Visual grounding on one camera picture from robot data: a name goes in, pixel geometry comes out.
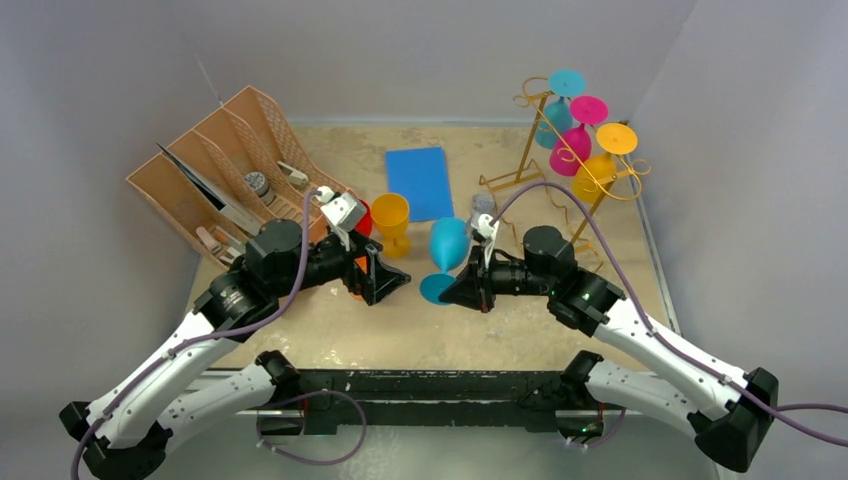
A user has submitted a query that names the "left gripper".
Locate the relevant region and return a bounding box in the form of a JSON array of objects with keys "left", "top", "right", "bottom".
[{"left": 273, "top": 224, "right": 409, "bottom": 303}]

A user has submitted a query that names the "orange wine glass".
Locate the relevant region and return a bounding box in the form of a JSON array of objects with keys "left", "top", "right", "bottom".
[{"left": 351, "top": 256, "right": 368, "bottom": 301}]

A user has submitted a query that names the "red wine glass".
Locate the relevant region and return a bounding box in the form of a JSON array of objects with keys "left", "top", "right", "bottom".
[{"left": 355, "top": 199, "right": 373, "bottom": 237}]

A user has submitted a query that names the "teal wine glass front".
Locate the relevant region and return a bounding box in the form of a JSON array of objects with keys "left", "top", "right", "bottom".
[{"left": 419, "top": 217, "right": 471, "bottom": 305}]

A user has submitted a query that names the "teal wine glass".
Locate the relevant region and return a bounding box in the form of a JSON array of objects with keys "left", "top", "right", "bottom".
[
  {"left": 535, "top": 69, "right": 586, "bottom": 149},
  {"left": 419, "top": 217, "right": 471, "bottom": 305}
]

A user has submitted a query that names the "yellow-orange wine glass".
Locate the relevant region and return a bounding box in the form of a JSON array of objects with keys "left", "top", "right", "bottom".
[{"left": 371, "top": 193, "right": 411, "bottom": 258}]

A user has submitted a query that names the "yellow wine glass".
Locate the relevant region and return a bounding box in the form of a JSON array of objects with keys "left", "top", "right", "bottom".
[{"left": 572, "top": 122, "right": 638, "bottom": 204}]

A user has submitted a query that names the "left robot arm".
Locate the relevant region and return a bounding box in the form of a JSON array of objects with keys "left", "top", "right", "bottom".
[{"left": 59, "top": 219, "right": 410, "bottom": 479}]

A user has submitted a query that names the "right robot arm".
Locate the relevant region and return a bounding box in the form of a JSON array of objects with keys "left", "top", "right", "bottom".
[{"left": 439, "top": 226, "right": 779, "bottom": 473}]

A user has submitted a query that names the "magenta wine glass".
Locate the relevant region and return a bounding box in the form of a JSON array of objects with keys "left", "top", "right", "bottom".
[{"left": 549, "top": 95, "right": 609, "bottom": 177}]

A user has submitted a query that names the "teal wine glass rear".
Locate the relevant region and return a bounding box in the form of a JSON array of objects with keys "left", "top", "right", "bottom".
[{"left": 535, "top": 69, "right": 586, "bottom": 149}]

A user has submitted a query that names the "small clear glitter ball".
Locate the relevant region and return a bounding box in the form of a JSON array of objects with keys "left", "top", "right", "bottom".
[{"left": 468, "top": 193, "right": 497, "bottom": 228}]

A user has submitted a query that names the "blue rectangular card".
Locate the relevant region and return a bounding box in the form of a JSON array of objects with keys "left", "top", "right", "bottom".
[{"left": 384, "top": 146, "right": 454, "bottom": 223}]

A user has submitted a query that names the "white stapler in organizer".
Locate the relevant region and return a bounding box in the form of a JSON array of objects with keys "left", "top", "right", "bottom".
[{"left": 276, "top": 161, "right": 310, "bottom": 188}]

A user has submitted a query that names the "dark folder in organizer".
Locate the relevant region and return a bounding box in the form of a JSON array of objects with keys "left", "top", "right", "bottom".
[{"left": 156, "top": 143, "right": 260, "bottom": 235}]

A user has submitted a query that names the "pink desk file organizer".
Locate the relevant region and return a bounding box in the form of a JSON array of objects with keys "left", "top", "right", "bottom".
[{"left": 127, "top": 86, "right": 346, "bottom": 271}]

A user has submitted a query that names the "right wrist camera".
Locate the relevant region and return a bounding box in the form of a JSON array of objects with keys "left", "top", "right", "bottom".
[{"left": 473, "top": 214, "right": 500, "bottom": 268}]

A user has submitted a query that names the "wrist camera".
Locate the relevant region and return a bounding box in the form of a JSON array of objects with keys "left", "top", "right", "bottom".
[
  {"left": 473, "top": 214, "right": 500, "bottom": 268},
  {"left": 317, "top": 186, "right": 367, "bottom": 251}
]

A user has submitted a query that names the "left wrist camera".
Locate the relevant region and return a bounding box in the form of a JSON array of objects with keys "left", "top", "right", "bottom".
[{"left": 317, "top": 186, "right": 367, "bottom": 251}]

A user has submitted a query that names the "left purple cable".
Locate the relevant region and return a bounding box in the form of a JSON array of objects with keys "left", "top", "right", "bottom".
[{"left": 70, "top": 188, "right": 370, "bottom": 480}]

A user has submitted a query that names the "purple cable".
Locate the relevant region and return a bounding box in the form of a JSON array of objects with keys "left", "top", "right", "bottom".
[
  {"left": 490, "top": 181, "right": 848, "bottom": 450},
  {"left": 70, "top": 188, "right": 370, "bottom": 480}
]

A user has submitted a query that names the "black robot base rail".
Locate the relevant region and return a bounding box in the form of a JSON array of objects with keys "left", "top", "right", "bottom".
[{"left": 256, "top": 352, "right": 619, "bottom": 442}]

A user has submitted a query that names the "gold wire glass rack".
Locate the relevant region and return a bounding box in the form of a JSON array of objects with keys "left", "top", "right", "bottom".
[{"left": 476, "top": 75, "right": 654, "bottom": 273}]

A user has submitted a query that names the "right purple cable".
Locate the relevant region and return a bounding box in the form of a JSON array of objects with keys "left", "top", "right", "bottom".
[{"left": 490, "top": 181, "right": 848, "bottom": 450}]

